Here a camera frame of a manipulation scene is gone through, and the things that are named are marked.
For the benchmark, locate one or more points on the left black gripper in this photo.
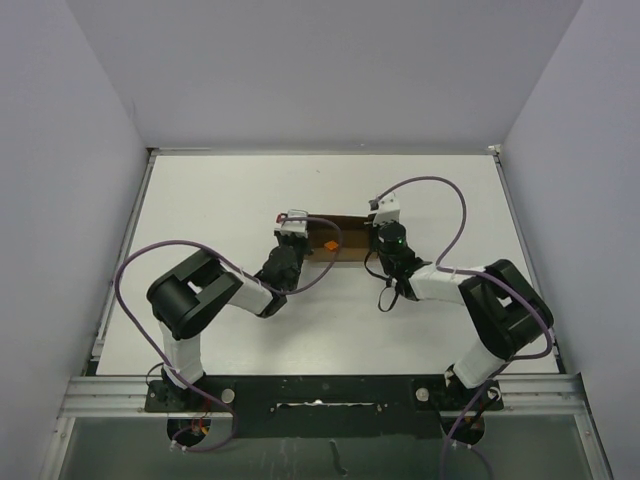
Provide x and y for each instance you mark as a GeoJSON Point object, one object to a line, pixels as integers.
{"type": "Point", "coordinates": [283, 237]}

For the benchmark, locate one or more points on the brown cardboard box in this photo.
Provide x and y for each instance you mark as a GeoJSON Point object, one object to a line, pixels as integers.
{"type": "Point", "coordinates": [351, 232]}

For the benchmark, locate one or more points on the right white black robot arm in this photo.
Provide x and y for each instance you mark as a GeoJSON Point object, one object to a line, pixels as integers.
{"type": "Point", "coordinates": [505, 310]}

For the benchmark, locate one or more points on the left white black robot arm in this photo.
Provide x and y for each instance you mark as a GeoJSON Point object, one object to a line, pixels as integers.
{"type": "Point", "coordinates": [186, 299]}

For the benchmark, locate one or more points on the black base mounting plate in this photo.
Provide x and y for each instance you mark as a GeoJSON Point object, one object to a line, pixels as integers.
{"type": "Point", "coordinates": [220, 409]}

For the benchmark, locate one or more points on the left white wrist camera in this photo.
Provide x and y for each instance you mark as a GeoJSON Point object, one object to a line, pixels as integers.
{"type": "Point", "coordinates": [292, 223]}

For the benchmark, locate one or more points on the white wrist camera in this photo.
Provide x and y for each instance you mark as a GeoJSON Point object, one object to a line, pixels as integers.
{"type": "Point", "coordinates": [292, 223]}
{"type": "Point", "coordinates": [384, 210]}

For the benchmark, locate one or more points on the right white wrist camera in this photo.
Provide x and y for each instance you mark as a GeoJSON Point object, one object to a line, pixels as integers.
{"type": "Point", "coordinates": [384, 210]}

